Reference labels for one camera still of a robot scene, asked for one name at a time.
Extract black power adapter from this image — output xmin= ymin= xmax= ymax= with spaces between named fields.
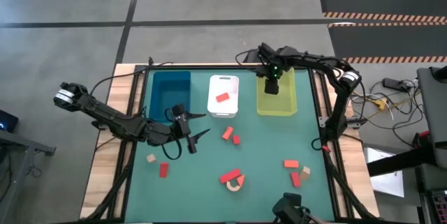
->
xmin=382 ymin=77 xmax=409 ymax=91

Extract long red block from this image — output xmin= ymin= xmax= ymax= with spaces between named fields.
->
xmin=219 ymin=168 xmax=242 ymax=185

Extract green table mat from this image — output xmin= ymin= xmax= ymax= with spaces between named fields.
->
xmin=124 ymin=68 xmax=336 ymax=222

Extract black camera device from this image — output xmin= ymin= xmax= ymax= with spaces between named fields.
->
xmin=271 ymin=191 xmax=322 ymax=224

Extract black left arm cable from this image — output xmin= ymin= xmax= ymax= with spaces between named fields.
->
xmin=89 ymin=56 xmax=174 ymax=96

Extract black equipment case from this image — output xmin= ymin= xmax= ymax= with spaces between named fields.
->
xmin=243 ymin=50 xmax=261 ymax=64

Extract black keyboard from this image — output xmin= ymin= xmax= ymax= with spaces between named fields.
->
xmin=431 ymin=189 xmax=447 ymax=214

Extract black stand leg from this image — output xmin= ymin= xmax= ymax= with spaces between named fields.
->
xmin=366 ymin=145 xmax=437 ymax=178

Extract tangled black floor cables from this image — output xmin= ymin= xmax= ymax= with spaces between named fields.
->
xmin=349 ymin=77 xmax=425 ymax=148

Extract white paper sheet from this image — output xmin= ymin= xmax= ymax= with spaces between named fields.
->
xmin=362 ymin=146 xmax=405 ymax=199

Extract orange-red cylinder block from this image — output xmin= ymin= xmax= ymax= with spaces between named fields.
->
xmin=221 ymin=126 xmax=235 ymax=141

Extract grey cabinet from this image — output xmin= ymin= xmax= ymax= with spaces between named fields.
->
xmin=416 ymin=65 xmax=447 ymax=169

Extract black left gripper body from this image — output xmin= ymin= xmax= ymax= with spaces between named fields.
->
xmin=169 ymin=104 xmax=197 ymax=154

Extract black box with blue light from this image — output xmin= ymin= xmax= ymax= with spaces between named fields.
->
xmin=0 ymin=110 xmax=19 ymax=133

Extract black hazard-striped floor mat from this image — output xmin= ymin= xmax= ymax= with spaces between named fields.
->
xmin=318 ymin=0 xmax=447 ymax=23
xmin=328 ymin=22 xmax=447 ymax=64

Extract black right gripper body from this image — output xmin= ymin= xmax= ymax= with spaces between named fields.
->
xmin=256 ymin=61 xmax=282 ymax=96

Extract white plastic bin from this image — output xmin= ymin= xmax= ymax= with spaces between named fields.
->
xmin=207 ymin=75 xmax=240 ymax=119

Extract tan wooden arch block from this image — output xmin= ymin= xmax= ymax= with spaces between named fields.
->
xmin=226 ymin=178 xmax=242 ymax=193

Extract blue plastic bin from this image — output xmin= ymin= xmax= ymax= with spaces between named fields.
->
xmin=149 ymin=70 xmax=192 ymax=124

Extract yellow-green plastic bin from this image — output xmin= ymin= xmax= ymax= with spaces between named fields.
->
xmin=256 ymin=66 xmax=298 ymax=117

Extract yellow cable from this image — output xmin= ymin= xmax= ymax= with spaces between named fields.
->
xmin=369 ymin=91 xmax=420 ymax=112

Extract black aluminium table frame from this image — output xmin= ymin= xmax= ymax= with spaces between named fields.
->
xmin=104 ymin=63 xmax=367 ymax=224

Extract grey metal stand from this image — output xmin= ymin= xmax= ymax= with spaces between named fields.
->
xmin=0 ymin=128 xmax=57 ymax=224

